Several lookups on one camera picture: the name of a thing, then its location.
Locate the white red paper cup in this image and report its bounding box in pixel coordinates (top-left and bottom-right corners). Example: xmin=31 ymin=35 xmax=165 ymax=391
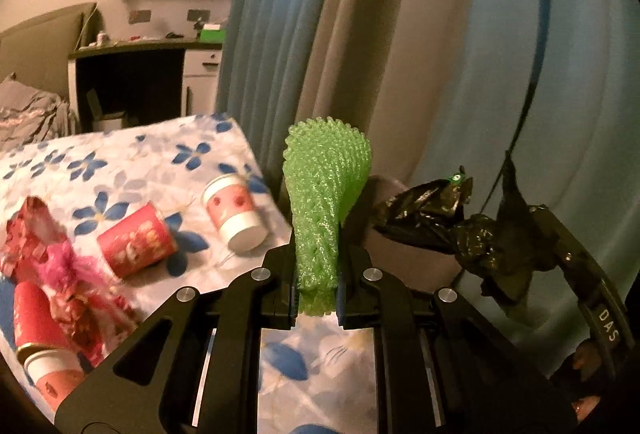
xmin=202 ymin=174 xmax=268 ymax=254

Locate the blue floral bedsheet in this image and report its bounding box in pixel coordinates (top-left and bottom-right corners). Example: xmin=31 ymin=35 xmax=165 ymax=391
xmin=1 ymin=114 xmax=378 ymax=433

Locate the red cylindrical cup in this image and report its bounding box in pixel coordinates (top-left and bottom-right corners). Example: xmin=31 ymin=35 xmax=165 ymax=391
xmin=13 ymin=281 xmax=70 ymax=362

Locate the brown trash bin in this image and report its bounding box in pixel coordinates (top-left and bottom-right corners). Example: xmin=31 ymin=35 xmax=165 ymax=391
xmin=344 ymin=176 xmax=461 ymax=293

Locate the green foam fruit net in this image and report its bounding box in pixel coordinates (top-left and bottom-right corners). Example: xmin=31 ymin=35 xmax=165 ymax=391
xmin=283 ymin=117 xmax=372 ymax=316

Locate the black plastic trash bag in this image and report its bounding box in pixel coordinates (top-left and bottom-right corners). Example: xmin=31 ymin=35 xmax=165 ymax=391
xmin=373 ymin=159 xmax=558 ymax=308

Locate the white drawer cabinet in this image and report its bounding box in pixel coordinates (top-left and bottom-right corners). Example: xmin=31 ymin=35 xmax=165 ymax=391
xmin=182 ymin=49 xmax=222 ymax=115

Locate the red white cup lower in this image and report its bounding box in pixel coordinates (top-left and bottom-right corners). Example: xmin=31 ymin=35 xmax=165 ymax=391
xmin=24 ymin=348 xmax=86 ymax=411

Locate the red crumpled wrapper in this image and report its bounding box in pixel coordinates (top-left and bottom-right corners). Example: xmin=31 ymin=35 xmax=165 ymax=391
xmin=1 ymin=197 xmax=138 ymax=367

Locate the blue beige curtain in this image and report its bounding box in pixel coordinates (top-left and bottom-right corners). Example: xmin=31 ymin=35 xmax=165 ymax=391
xmin=214 ymin=0 xmax=640 ymax=375

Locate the grey crumpled blanket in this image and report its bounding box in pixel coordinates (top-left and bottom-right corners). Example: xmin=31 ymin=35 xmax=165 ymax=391
xmin=0 ymin=75 xmax=78 ymax=152

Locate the grey padded headboard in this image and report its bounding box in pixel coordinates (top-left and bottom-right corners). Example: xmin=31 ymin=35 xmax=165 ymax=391
xmin=0 ymin=2 xmax=100 ymax=99

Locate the white box under desk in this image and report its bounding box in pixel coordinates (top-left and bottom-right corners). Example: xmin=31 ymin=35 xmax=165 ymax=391
xmin=92 ymin=112 xmax=128 ymax=133

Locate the pink plastic bag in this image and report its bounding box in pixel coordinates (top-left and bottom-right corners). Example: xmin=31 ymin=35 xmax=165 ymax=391
xmin=37 ymin=240 xmax=108 ymax=295

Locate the dark desk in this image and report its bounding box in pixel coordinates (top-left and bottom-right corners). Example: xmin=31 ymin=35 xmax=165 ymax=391
xmin=68 ymin=38 xmax=222 ymax=133

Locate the green box on desk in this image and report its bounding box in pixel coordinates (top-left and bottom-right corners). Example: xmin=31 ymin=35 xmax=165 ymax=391
xmin=198 ymin=23 xmax=226 ymax=44

